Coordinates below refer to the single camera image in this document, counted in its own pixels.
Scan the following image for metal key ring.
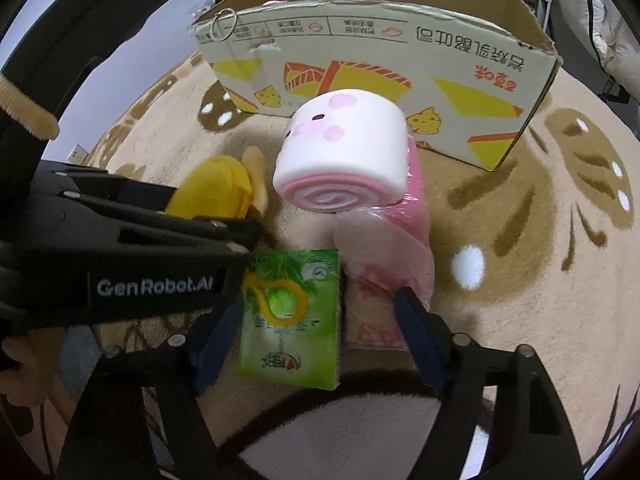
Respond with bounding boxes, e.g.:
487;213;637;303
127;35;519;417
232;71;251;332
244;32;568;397
210;7;239;41

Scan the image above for pink plastic packet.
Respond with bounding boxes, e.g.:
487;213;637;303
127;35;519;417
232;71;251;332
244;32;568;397
332;137;436;351

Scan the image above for green juice carton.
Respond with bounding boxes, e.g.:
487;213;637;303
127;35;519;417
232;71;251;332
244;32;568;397
236;248;344;392

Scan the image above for yellow plastic loop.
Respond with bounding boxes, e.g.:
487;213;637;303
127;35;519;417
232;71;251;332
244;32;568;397
243;269;309;330

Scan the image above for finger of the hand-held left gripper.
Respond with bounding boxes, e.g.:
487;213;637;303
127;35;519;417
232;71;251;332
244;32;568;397
75;197;264;252
59;171;180;214

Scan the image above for yellow plush toy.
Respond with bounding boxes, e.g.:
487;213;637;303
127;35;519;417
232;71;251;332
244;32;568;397
165;147;269;221

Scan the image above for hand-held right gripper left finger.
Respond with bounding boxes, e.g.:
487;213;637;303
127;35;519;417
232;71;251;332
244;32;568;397
57;300;247;480

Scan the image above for white long puffer coat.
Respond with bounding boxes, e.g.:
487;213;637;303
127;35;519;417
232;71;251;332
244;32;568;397
555;0;640;97

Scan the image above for printed cardboard box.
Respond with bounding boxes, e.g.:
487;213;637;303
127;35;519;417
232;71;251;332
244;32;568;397
189;0;564;172

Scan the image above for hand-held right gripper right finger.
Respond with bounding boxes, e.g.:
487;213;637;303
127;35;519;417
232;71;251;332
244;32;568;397
394;287;584;480

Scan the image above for person's left hand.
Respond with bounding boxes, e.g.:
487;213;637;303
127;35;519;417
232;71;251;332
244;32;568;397
0;330;64;406

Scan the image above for pink white roll squishy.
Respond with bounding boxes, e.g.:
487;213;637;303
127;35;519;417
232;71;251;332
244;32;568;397
272;88;410;214

